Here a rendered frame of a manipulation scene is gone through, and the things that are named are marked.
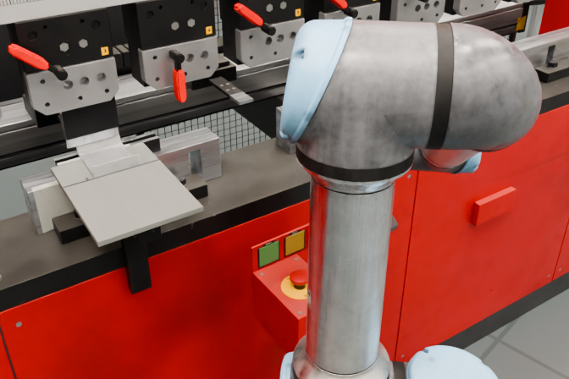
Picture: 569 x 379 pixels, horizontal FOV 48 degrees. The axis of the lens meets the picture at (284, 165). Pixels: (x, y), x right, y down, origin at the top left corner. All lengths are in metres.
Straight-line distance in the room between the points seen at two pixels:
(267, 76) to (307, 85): 1.13
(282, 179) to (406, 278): 0.57
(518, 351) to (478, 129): 1.78
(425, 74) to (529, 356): 1.83
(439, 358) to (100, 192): 0.63
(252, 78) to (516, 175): 0.80
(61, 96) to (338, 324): 0.66
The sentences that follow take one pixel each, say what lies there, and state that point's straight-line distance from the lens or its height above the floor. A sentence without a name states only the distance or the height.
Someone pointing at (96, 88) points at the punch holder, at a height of 1.14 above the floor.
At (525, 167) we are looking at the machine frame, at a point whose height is 0.66.
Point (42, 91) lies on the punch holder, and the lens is 1.15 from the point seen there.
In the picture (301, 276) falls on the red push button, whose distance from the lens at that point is 1.22.
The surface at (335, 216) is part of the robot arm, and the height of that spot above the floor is 1.24.
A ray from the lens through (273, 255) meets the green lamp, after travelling 1.27.
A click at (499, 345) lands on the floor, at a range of 2.32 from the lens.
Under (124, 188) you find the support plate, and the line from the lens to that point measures 1.14.
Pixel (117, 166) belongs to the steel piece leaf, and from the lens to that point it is 1.19.
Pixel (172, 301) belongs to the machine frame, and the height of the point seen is 0.70.
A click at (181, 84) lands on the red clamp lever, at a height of 1.13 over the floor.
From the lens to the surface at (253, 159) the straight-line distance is 1.44.
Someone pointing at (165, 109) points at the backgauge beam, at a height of 0.93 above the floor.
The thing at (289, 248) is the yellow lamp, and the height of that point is 0.80.
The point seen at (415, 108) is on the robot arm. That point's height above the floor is 1.37.
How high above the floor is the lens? 1.60
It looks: 31 degrees down
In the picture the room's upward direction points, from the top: straight up
